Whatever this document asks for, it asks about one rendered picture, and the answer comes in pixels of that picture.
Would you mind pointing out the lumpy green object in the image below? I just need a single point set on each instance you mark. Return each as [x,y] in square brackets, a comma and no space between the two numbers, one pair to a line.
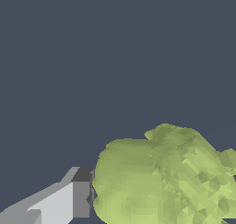
[147,181]

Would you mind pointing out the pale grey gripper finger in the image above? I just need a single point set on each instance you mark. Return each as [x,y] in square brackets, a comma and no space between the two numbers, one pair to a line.
[58,203]

